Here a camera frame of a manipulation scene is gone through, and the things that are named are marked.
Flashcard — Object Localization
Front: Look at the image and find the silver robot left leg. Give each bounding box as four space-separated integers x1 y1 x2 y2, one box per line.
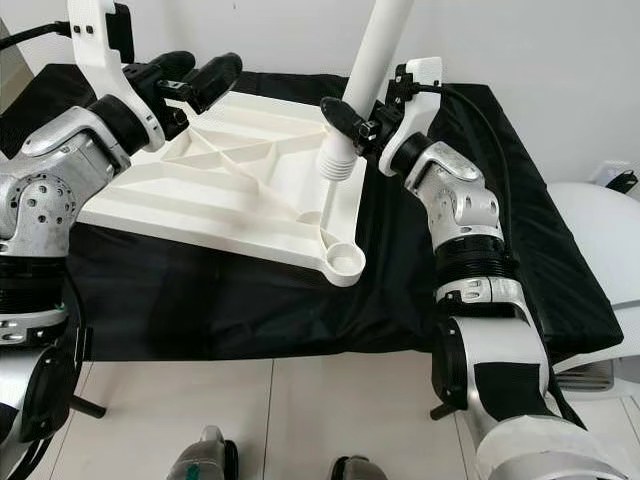
168 425 239 480

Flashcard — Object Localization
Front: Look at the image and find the black quilted bench cover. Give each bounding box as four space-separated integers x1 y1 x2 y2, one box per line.
0 65 623 363

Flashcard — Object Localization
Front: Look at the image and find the white ribbed plastic table top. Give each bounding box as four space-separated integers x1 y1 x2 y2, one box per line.
75 88 368 289

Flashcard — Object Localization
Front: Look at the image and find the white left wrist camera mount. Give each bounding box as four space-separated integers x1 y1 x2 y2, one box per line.
68 0 161 126

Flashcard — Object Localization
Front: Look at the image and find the wall socket with black plug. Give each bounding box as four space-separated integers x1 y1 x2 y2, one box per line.
600 165 639 193

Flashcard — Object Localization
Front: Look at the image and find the silver robot right leg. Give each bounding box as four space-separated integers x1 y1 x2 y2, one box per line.
328 455 386 480

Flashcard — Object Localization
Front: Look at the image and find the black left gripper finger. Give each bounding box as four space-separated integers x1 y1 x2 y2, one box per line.
185 52 244 113
125 50 196 86

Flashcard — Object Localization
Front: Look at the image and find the silver robot leg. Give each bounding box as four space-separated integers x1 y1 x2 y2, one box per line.
328 455 386 480
168 425 239 480

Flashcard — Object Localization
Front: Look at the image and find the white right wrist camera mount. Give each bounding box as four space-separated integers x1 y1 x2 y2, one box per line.
378 57 444 166

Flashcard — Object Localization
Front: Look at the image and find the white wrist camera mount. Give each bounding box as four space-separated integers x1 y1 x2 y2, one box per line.
378 57 444 166
68 0 161 126

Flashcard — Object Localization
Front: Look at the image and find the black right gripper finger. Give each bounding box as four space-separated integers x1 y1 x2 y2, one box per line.
320 97 369 139

